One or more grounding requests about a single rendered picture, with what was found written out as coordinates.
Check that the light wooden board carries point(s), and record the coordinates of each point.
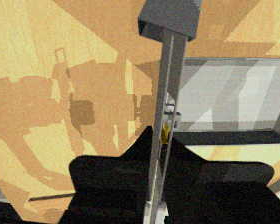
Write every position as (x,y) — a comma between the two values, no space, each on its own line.
(51,207)

